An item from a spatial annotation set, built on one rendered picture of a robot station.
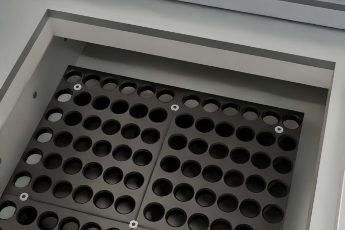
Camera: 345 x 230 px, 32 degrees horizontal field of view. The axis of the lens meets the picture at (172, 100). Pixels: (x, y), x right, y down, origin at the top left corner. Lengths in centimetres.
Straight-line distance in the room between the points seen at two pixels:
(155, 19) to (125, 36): 3
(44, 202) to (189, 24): 15
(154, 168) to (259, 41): 11
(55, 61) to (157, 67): 9
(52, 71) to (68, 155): 11
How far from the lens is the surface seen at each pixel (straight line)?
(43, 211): 39
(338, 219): 32
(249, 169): 39
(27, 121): 47
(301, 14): 41
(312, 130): 49
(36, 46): 43
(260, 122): 41
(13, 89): 41
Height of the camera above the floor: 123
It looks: 52 degrees down
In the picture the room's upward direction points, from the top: 3 degrees counter-clockwise
